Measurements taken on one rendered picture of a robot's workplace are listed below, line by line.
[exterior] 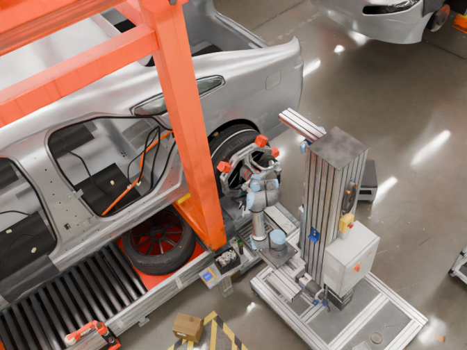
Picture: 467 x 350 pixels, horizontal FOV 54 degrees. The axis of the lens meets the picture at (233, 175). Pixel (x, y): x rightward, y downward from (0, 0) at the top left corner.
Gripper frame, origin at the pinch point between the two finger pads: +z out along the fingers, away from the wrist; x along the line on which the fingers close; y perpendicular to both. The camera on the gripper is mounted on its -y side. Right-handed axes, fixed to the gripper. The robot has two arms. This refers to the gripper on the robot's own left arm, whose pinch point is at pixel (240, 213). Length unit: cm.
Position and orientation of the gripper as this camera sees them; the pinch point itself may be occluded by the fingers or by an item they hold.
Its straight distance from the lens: 377.7
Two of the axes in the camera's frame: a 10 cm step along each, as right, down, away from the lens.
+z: -3.2, 9.0, 2.8
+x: -1.9, -3.5, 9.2
